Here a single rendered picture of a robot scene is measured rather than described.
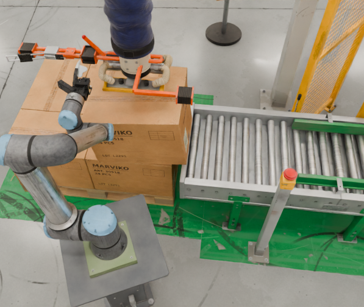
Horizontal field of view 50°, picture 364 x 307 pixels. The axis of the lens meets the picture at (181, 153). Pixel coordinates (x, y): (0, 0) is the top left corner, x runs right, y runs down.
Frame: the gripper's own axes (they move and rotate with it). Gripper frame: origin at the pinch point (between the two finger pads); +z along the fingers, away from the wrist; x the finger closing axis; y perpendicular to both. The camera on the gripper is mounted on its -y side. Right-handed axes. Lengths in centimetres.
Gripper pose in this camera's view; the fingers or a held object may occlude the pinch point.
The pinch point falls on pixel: (82, 70)
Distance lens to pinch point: 217.9
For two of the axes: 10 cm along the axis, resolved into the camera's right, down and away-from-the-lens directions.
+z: 1.0, -8.0, 5.9
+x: 0.0, -5.9, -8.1
